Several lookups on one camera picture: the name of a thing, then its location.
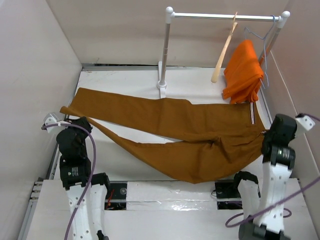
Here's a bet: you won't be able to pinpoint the white clothes rack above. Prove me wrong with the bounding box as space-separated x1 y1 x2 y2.
157 6 291 98

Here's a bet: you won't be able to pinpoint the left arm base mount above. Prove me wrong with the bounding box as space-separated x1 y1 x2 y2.
104 181 128 211

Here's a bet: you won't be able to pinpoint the blue wire hanger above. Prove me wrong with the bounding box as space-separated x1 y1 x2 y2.
243 15 281 89

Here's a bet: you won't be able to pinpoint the brown trousers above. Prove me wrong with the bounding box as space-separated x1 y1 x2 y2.
60 88 265 184

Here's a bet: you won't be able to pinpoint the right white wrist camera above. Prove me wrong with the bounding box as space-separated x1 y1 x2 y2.
295 113 316 138

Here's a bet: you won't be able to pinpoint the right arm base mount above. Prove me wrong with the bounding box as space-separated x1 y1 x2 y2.
211 180 242 210

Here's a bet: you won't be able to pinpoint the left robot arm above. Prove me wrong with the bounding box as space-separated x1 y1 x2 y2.
56 117 112 240

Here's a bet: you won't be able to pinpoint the orange garment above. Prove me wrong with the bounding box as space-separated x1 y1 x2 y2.
222 39 264 104

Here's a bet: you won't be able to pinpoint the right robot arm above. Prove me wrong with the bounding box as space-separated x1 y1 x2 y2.
231 114 298 240

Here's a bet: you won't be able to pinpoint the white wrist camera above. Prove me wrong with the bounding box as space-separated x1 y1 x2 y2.
295 113 316 138
41 112 68 132

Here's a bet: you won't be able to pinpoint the wooden clothes hanger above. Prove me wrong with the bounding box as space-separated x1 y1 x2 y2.
211 12 238 83

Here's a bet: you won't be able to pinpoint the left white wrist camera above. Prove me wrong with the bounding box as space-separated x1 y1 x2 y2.
41 112 68 132

